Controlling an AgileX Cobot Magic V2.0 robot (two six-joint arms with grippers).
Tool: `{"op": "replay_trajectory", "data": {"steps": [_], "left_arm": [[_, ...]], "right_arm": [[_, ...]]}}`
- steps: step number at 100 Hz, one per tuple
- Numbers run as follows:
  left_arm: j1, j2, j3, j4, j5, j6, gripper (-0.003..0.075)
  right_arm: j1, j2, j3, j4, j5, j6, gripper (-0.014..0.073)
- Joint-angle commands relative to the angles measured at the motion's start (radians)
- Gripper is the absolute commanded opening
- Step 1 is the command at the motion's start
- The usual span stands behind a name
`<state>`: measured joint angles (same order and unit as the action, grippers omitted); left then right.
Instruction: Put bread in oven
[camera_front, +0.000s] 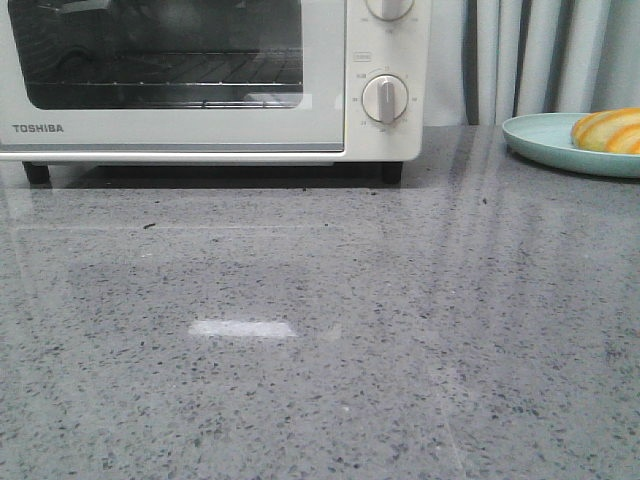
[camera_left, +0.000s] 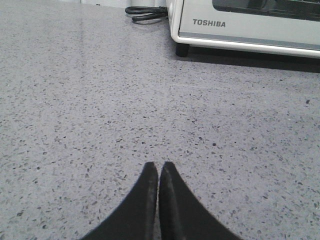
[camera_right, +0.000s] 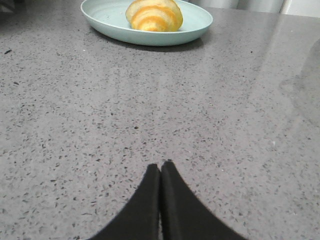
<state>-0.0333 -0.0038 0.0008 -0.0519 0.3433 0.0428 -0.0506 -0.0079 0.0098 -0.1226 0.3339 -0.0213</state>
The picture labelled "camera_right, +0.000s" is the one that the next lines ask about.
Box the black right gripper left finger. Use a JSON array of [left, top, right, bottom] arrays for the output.
[[91, 164, 161, 240]]

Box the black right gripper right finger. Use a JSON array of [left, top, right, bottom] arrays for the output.
[[160, 160, 244, 240]]

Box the golden croissant bread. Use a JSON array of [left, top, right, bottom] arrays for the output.
[[125, 0, 183, 32]]

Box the light teal plate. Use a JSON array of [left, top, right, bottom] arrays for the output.
[[80, 0, 213, 47]]

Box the grey white curtain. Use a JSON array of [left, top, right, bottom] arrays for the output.
[[189, 0, 320, 18]]

